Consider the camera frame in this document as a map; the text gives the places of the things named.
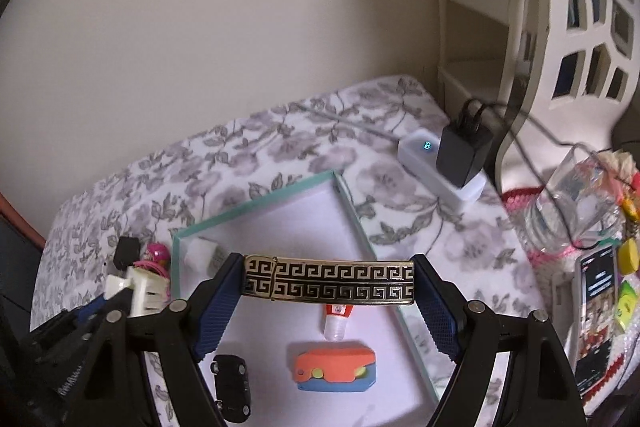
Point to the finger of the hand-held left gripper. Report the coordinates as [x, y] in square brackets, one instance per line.
[97, 309]

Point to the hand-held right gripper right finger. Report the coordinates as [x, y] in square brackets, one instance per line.
[435, 307]

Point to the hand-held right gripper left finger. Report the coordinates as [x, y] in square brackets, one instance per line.
[220, 307]

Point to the cream plug adapter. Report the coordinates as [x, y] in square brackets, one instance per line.
[142, 289]

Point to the white cube charger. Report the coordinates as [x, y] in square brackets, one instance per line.
[200, 254]

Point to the black power adapter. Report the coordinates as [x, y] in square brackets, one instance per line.
[125, 252]

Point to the black toy car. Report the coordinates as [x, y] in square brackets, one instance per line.
[230, 387]

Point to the red glue tube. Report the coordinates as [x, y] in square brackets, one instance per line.
[337, 324]

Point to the teal cardboard box tray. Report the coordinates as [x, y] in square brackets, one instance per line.
[300, 227]

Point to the pink plastic toy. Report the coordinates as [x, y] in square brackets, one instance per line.
[157, 253]

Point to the white flat device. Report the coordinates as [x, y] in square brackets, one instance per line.
[562, 307]

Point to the white power strip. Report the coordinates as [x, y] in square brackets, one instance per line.
[415, 152]

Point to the black plugged charger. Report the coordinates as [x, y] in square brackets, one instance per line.
[460, 152]

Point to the smartphone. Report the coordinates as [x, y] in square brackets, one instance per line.
[595, 307]

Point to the clear glass cup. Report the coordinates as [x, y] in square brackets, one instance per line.
[565, 207]

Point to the floral blanket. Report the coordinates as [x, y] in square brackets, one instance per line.
[300, 147]

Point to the pile of colourful toy blocks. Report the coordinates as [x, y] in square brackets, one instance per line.
[627, 257]

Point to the reddish brown wooden frame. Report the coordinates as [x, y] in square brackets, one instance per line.
[20, 217]

